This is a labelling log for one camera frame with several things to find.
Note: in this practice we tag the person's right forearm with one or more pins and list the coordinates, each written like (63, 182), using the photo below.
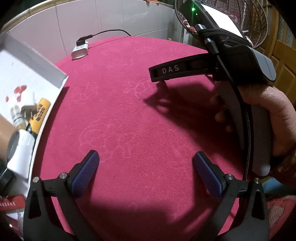
(286, 166)

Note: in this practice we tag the white charger plug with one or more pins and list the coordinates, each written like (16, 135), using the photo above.
(29, 110)

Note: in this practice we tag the red patterned mat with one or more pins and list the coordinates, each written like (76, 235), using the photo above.
(279, 213)

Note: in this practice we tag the white bottle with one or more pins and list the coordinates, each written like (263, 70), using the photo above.
(22, 150)

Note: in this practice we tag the red tablecloth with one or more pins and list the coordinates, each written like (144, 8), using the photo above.
(138, 139)

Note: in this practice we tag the yellow lighter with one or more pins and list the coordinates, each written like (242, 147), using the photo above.
(40, 111)

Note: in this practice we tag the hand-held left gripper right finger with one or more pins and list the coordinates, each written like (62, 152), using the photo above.
(208, 178)

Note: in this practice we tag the wooden door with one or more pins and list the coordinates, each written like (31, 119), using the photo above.
(285, 53)

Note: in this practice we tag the red small box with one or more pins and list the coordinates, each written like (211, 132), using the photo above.
(11, 203)

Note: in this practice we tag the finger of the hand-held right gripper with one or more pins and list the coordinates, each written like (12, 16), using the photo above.
(171, 70)

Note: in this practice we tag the bamboo railing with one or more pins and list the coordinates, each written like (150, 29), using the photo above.
(27, 11)

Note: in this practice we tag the small glass bottle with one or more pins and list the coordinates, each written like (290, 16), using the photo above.
(16, 115)

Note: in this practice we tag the white power strip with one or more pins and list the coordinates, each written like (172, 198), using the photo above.
(79, 51)

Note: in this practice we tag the dark wicker chair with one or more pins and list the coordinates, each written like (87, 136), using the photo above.
(256, 27)

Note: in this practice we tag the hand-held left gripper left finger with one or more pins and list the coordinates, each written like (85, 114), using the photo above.
(85, 171)

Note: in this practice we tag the white tray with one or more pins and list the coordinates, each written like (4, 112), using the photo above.
(13, 69)

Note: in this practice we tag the person's right hand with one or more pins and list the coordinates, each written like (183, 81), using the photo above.
(277, 109)

